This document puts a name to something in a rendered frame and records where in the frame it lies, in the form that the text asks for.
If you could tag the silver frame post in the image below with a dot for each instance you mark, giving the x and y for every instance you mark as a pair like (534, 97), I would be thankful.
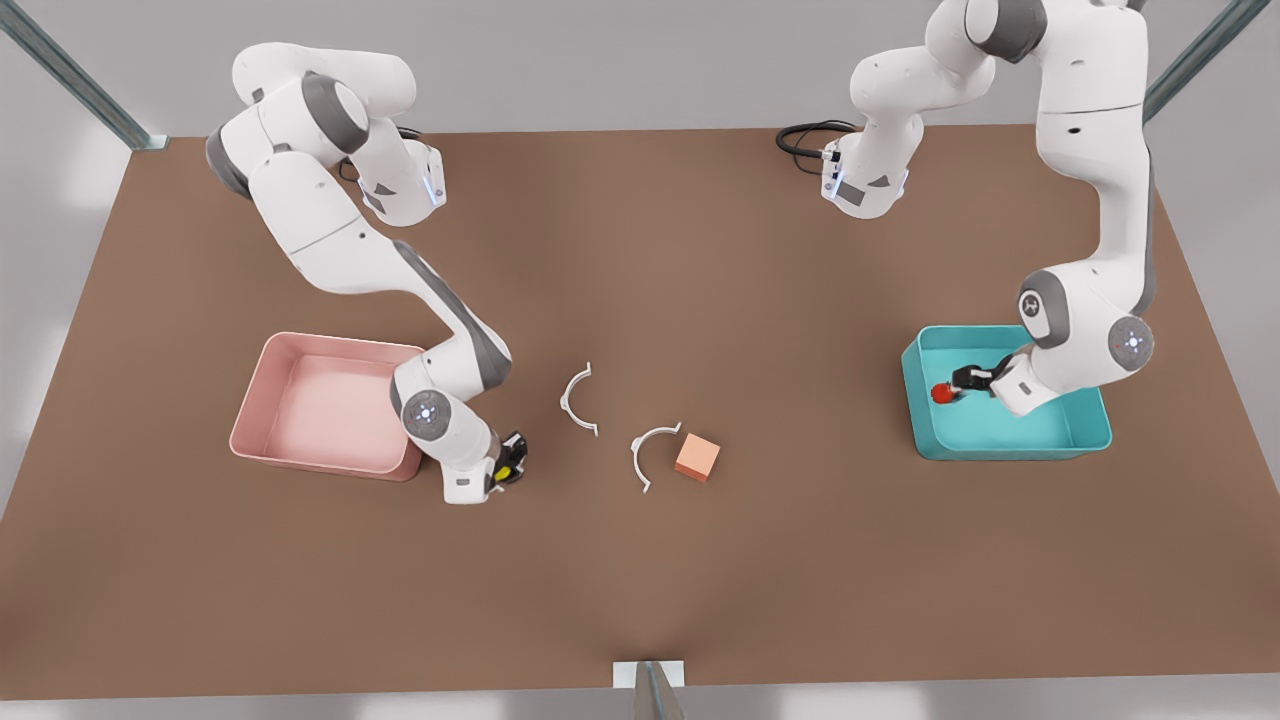
(75, 75)
(655, 690)
(1200, 50)

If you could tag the white curved bracket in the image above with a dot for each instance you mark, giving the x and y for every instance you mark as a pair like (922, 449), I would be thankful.
(577, 399)
(650, 452)

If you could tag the blue storage box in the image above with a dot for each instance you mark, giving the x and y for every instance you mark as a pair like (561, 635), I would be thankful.
(985, 430)

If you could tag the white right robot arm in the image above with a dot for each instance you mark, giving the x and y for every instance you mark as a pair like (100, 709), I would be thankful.
(330, 225)

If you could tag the orange cube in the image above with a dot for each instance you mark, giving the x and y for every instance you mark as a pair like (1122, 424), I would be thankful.
(697, 457)

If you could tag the red button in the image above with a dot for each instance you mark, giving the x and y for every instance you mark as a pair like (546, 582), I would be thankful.
(941, 393)

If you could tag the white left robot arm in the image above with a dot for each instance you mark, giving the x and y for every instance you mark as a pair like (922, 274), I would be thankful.
(1085, 200)

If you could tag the pink storage box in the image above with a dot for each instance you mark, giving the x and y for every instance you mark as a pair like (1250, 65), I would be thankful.
(325, 405)

